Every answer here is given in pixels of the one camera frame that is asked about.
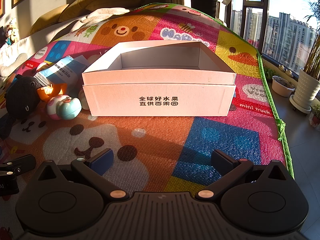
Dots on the small plush toys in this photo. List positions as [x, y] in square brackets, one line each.
[12, 32]

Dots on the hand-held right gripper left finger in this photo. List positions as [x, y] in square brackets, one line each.
[102, 162]

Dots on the cream round toy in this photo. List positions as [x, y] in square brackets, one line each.
[42, 67]

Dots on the white ribbed plant pot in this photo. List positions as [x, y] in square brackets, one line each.
[306, 87]

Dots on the white blanket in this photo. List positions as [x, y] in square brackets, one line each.
[105, 13]

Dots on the small potted plant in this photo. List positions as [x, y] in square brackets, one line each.
[315, 120]

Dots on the white cardboard box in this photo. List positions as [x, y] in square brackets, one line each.
[160, 90]

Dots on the pink teal egg toy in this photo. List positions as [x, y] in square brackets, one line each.
[67, 107]

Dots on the black window frame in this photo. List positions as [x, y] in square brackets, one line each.
[265, 25]

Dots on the small windowsill figurine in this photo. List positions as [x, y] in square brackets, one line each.
[282, 68]
[289, 73]

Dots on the bamboo plant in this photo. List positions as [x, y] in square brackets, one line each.
[313, 55]

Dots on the orange toy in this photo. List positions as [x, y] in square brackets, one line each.
[58, 88]

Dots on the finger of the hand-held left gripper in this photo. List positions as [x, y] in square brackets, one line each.
[8, 174]
[25, 163]

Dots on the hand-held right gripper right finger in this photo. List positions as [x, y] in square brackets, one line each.
[222, 161]

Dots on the low green plants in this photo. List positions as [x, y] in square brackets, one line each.
[270, 72]

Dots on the black plush toy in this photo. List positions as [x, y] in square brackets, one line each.
[22, 97]

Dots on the blue white tissue packet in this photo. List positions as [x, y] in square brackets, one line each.
[61, 71]

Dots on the white basin planter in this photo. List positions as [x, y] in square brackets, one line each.
[281, 90]

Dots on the hanging white tag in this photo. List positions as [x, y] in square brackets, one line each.
[225, 0]

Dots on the wheeled pot tray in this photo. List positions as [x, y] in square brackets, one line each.
[300, 110]

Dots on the colourful printed play mat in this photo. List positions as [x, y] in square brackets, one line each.
[150, 135]

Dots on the white bone-shaped plush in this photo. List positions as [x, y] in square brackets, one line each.
[10, 67]

